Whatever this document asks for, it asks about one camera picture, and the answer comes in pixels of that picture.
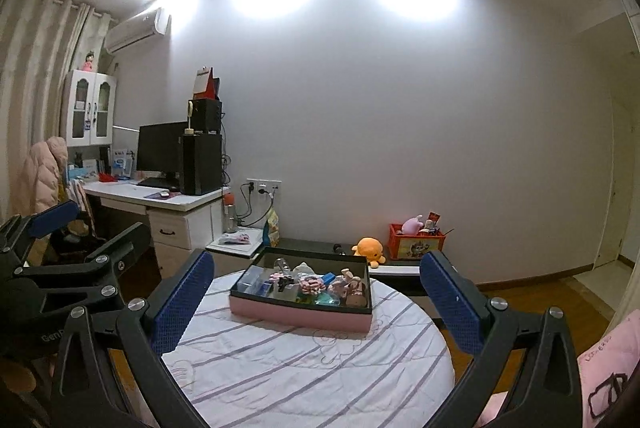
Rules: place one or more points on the orange octopus plush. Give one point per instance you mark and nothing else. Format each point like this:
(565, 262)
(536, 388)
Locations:
(368, 250)

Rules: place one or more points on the white wall socket strip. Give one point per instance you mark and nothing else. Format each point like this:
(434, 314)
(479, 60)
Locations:
(263, 187)

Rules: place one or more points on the yellow blue snack bag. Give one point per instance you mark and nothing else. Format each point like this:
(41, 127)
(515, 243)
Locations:
(271, 228)

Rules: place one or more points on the pink storage box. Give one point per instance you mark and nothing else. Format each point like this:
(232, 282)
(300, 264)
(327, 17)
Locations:
(295, 314)

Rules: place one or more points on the small black device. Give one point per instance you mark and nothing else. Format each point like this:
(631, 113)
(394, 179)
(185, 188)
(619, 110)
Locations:
(339, 249)

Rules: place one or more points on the black chair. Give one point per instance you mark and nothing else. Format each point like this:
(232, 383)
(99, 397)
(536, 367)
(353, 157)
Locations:
(75, 238)

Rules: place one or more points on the black hair clip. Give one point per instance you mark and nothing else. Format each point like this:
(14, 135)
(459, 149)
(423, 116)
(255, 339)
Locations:
(287, 283)

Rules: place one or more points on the small red desk item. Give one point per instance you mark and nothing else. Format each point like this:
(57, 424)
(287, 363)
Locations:
(107, 177)

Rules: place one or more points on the white desk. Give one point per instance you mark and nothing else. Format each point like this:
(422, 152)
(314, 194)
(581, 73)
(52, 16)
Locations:
(170, 223)

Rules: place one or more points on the black keyboard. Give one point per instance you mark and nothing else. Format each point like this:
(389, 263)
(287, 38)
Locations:
(157, 182)

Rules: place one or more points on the pink hair clip pack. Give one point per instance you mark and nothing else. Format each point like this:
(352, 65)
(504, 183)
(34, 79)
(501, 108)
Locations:
(311, 286)

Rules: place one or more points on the white air conditioner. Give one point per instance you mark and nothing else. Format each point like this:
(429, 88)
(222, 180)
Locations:
(135, 30)

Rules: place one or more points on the small wooden figurine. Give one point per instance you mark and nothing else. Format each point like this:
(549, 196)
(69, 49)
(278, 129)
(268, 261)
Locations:
(190, 117)

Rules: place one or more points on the rose gold cylindrical case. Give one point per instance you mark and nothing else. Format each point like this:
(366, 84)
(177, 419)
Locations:
(357, 294)

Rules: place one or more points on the red white desk calendar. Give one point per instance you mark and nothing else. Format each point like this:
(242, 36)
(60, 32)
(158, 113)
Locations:
(206, 85)

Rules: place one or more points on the black speaker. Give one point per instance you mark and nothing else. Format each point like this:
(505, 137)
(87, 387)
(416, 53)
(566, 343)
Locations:
(207, 116)

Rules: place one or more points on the pink packet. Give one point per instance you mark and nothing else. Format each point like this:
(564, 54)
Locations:
(235, 239)

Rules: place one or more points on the pale pink doll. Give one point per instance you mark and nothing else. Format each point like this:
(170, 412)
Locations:
(345, 280)

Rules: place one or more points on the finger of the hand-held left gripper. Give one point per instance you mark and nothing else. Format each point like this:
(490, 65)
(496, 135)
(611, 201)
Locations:
(132, 240)
(52, 219)

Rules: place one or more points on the beige curtain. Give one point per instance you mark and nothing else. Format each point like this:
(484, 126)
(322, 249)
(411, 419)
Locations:
(35, 82)

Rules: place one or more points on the red toy crate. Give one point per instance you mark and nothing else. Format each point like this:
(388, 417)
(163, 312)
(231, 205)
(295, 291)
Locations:
(417, 248)

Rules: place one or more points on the white glass-door cupboard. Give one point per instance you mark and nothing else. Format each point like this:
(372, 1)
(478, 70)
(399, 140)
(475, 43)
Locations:
(89, 107)

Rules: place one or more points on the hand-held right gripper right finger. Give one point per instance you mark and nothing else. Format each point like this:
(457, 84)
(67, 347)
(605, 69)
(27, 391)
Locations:
(450, 303)

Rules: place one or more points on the black computer tower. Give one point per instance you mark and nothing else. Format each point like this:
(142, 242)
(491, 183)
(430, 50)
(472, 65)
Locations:
(201, 165)

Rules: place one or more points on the clear plastic ball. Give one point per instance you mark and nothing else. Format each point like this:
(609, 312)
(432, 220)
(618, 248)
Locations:
(281, 265)

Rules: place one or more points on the small pink doll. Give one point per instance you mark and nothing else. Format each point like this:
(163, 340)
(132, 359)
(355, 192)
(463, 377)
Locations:
(88, 61)

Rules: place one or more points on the pink plush toy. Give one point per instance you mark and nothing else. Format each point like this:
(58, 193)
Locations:
(413, 225)

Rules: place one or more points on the person's left hand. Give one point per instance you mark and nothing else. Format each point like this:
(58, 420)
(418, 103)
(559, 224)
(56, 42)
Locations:
(15, 375)

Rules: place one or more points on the white striped tablecloth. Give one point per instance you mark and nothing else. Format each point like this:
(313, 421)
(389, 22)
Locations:
(300, 373)

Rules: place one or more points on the clear bottle red cap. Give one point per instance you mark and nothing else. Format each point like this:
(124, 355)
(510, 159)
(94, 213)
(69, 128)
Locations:
(229, 215)

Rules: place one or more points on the black computer monitor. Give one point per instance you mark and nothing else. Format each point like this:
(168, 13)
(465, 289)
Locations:
(161, 150)

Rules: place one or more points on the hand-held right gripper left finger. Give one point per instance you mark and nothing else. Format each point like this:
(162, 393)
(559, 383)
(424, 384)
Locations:
(182, 303)

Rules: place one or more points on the white bedside cabinet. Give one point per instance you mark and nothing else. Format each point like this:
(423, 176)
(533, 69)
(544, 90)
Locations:
(235, 250)

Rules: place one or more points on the clear plastic bag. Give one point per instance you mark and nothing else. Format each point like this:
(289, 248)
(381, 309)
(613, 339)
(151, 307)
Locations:
(255, 282)

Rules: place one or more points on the white rounded toy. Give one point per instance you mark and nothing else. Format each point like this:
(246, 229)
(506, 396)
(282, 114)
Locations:
(302, 270)

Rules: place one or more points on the pink padded jacket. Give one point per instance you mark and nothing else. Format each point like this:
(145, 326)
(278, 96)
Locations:
(42, 178)

